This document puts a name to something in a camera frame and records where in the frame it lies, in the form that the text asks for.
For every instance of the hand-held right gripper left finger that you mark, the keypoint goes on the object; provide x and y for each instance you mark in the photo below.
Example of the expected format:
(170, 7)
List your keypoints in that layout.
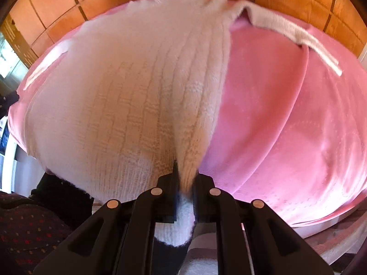
(169, 197)

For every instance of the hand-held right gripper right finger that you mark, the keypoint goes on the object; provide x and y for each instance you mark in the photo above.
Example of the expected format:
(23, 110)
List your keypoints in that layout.
(203, 197)

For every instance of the white knit sweater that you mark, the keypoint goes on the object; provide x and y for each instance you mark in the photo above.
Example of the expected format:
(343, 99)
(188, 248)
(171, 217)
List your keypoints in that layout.
(129, 97)

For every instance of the grey striped cloth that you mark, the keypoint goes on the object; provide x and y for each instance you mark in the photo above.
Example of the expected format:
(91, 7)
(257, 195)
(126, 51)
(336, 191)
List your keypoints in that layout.
(202, 252)

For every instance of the pink blanket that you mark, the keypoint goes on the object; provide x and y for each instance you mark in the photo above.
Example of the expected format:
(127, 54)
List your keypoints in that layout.
(281, 126)

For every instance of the black cloth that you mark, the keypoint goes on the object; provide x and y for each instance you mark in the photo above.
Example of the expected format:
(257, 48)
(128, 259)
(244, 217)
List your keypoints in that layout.
(63, 200)

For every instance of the dark dotted cloth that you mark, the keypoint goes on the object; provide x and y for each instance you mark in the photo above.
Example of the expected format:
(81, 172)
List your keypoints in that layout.
(25, 232)

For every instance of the wooden framed door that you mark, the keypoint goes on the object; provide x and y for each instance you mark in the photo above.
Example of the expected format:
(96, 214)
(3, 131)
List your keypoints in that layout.
(13, 45)

